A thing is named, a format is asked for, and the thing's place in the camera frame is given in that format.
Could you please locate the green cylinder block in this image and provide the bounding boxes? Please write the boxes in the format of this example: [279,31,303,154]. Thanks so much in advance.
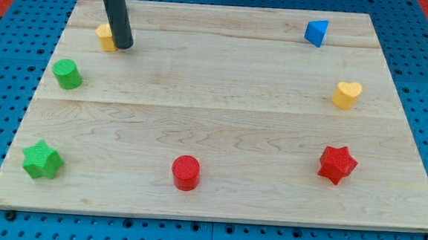
[52,59,82,90]

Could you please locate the yellow block behind rod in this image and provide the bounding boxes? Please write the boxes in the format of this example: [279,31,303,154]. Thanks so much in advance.
[95,23,117,52]

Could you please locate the green star block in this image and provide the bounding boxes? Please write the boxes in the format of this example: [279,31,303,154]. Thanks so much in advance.
[22,139,64,179]

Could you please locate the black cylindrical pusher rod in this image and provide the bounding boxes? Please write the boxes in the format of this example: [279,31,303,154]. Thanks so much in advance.
[103,0,134,50]

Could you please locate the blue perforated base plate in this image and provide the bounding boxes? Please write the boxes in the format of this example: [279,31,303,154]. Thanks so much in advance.
[0,0,428,240]

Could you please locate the red star block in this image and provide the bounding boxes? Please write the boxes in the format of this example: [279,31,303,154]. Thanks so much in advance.
[317,146,358,186]

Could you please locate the yellow heart block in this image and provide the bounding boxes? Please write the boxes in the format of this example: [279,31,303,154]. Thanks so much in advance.
[331,82,363,110]

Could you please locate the red cylinder block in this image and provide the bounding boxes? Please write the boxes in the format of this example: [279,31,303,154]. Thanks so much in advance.
[172,155,201,192]

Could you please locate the light wooden board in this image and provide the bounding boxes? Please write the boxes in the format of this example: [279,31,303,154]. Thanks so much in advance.
[0,0,428,233]

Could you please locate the blue triangle block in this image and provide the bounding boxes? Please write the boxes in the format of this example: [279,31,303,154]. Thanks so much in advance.
[304,20,328,48]

